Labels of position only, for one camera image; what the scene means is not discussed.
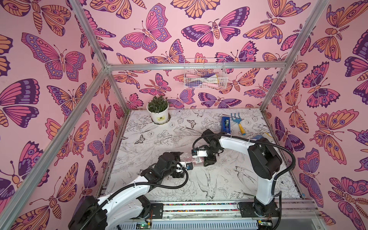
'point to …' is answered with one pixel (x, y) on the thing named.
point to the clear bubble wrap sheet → (187, 157)
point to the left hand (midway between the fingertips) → (183, 157)
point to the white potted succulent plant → (159, 108)
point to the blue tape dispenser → (225, 124)
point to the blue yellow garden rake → (238, 120)
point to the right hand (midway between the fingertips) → (205, 158)
